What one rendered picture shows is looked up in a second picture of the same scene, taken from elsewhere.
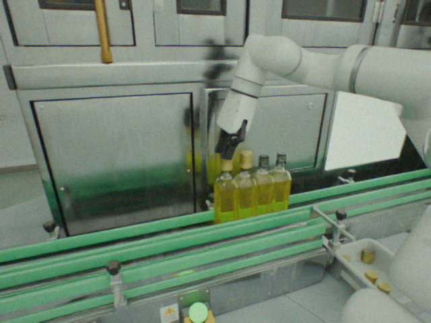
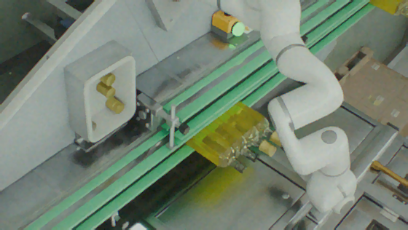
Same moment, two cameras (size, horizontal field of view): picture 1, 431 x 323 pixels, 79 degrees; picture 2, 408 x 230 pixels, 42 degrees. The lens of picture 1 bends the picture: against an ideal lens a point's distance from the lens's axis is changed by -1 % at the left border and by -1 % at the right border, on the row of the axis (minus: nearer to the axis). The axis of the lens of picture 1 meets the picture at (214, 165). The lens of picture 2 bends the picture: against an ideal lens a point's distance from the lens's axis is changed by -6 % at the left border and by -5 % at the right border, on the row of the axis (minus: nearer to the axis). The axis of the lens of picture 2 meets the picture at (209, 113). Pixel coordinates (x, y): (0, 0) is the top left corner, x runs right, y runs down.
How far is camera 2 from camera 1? 1.50 m
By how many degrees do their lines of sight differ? 54
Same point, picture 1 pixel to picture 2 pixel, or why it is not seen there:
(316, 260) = (162, 92)
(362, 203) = (108, 183)
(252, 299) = (189, 50)
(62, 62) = (385, 149)
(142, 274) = not seen: hidden behind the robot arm
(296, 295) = (151, 62)
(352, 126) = not seen: outside the picture
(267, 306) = (174, 47)
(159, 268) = not seen: hidden behind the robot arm
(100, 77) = (369, 152)
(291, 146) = (205, 213)
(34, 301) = (315, 19)
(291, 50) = (350, 175)
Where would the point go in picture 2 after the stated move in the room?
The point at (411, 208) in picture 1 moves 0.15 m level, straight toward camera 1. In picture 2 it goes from (26, 215) to (60, 169)
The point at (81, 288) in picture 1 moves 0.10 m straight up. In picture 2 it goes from (303, 28) to (326, 41)
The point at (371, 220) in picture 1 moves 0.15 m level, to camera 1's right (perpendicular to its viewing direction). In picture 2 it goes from (81, 172) to (39, 189)
